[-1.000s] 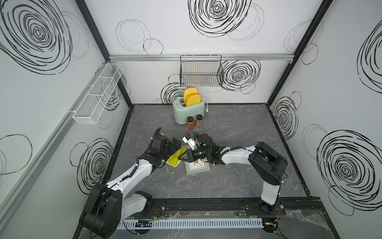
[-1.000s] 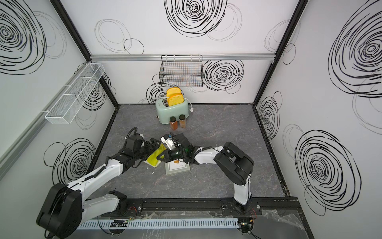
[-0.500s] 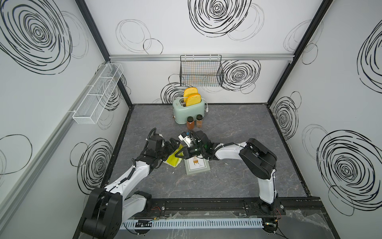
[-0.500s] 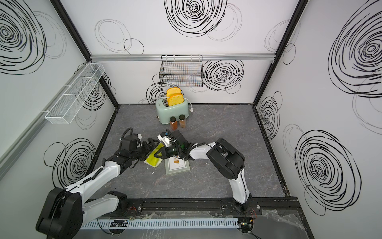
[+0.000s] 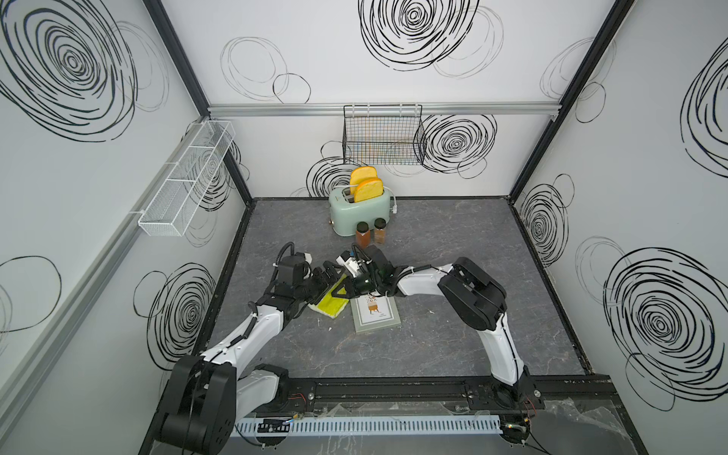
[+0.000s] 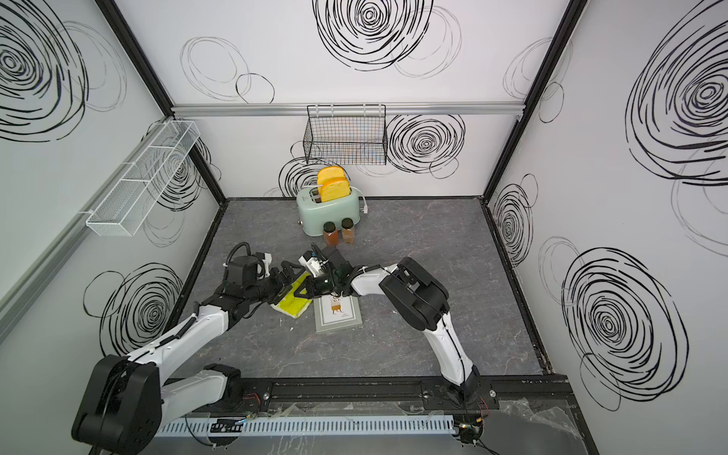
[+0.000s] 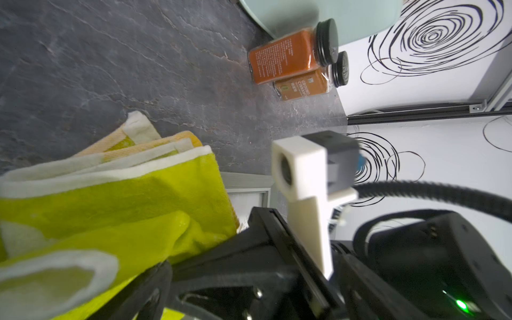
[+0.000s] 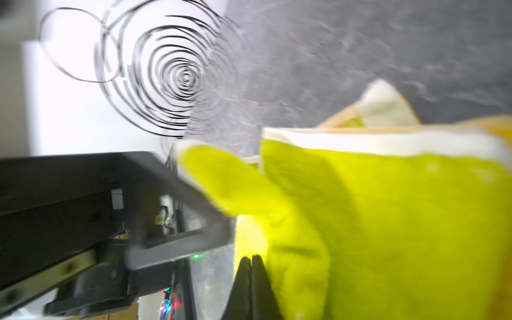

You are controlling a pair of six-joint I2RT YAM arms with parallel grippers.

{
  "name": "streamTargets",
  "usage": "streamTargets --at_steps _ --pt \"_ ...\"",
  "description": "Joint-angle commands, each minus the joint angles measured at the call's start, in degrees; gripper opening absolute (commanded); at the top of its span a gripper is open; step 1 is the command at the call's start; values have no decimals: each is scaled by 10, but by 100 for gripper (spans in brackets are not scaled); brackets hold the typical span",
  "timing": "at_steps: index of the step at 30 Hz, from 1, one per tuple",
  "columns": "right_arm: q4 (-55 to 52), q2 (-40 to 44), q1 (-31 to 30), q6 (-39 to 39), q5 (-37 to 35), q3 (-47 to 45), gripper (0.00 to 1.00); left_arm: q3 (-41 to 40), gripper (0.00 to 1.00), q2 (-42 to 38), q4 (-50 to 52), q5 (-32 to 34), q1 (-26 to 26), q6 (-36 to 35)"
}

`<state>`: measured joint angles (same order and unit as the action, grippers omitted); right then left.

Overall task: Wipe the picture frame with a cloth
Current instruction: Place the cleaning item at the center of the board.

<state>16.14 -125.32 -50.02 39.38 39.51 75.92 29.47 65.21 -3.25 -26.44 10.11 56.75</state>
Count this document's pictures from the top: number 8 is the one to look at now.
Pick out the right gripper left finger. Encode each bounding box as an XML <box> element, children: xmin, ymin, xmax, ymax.
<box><xmin>221</xmin><ymin>257</ymin><xmax>251</xmax><ymax>320</ymax></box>

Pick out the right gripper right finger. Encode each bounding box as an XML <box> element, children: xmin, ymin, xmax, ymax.
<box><xmin>251</xmin><ymin>255</ymin><xmax>283</xmax><ymax>320</ymax></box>

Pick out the yellow green cloth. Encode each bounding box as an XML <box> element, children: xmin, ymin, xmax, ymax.
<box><xmin>175</xmin><ymin>79</ymin><xmax>511</xmax><ymax>319</ymax></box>

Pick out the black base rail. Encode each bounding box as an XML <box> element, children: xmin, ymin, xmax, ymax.
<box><xmin>1</xmin><ymin>151</ymin><xmax>231</xmax><ymax>318</ymax></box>

